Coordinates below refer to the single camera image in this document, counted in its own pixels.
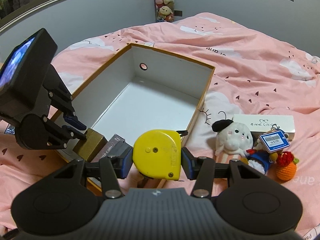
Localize crochet orange keychain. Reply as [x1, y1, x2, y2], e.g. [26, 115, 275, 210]
[275, 151, 300, 181]

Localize white glasses box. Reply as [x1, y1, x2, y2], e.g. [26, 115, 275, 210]
[232, 114, 296, 140]

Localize blue price tag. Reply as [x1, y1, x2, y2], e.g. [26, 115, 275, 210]
[259, 129, 290, 153]

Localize small gold box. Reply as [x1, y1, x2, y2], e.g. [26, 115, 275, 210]
[73, 128, 108, 162]

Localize yellow tape measure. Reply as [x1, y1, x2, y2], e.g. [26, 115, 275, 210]
[132, 129, 188, 188]

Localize orange cardboard box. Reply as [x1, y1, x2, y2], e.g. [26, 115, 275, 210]
[47, 42, 216, 197]

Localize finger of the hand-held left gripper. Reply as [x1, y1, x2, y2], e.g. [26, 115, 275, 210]
[43, 115, 87, 149]
[46, 64, 87, 130]

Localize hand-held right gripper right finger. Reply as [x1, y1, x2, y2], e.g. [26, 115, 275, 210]
[182, 147, 278, 199]

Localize bear plush keychain blue outfit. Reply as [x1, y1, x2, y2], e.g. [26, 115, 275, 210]
[246, 129, 283, 175]

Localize white plush with black beret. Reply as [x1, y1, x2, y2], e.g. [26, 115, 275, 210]
[212, 112, 254, 167]

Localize dark grey gift box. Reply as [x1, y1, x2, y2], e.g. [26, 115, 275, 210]
[91, 134, 128, 163]

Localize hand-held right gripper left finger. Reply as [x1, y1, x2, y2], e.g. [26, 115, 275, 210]
[45, 147, 133, 200]

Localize pink printed duvet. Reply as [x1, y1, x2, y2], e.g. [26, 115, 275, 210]
[0, 12, 320, 240]

